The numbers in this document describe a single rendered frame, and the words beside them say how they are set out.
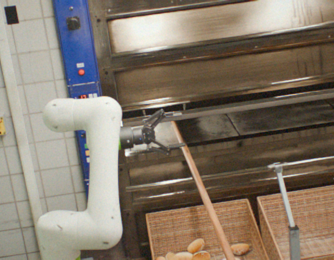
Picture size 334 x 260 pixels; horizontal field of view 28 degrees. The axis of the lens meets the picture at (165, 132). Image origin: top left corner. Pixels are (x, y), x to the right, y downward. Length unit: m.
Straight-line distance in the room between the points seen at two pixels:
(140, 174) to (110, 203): 1.25
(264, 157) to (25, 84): 1.29
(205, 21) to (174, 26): 0.15
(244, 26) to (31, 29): 1.03
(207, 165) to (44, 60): 1.00
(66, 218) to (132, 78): 1.22
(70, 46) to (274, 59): 1.01
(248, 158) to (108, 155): 1.41
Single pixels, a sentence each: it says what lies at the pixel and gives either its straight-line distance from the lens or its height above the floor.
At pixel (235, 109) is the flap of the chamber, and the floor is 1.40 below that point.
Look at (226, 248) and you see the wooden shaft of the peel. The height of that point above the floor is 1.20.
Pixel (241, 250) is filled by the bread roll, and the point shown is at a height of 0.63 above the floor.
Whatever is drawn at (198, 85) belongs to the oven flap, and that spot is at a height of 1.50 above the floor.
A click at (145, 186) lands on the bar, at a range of 3.15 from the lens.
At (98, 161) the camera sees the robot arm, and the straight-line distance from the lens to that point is 2.33.
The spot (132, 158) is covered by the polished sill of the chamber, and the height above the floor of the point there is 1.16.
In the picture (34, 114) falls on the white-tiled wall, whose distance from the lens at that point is 3.42.
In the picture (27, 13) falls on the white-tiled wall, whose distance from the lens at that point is 3.30.
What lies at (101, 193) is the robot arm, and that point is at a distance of 2.31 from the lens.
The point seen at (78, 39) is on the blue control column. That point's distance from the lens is 3.28.
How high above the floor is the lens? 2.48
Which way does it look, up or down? 20 degrees down
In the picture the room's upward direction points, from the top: 7 degrees counter-clockwise
